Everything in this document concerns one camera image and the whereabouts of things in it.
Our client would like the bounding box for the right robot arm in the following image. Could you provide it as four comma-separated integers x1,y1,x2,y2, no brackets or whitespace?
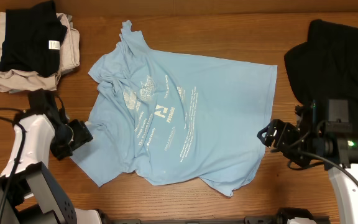
257,99,358,223

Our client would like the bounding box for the black t-shirt on right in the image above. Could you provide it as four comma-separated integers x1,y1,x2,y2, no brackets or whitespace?
284,19,358,133

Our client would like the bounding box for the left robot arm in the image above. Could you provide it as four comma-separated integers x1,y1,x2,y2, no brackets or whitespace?
0,89,110,224

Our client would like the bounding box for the folded beige garment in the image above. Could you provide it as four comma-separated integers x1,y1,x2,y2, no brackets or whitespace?
0,12,80,93

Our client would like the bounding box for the folded black garment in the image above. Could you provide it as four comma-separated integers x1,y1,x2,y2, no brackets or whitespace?
0,1,67,77

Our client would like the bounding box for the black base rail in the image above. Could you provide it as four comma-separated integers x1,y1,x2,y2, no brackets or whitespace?
98,207,331,224

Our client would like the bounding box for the light blue printed t-shirt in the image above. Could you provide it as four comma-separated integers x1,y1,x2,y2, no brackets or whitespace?
72,21,277,197

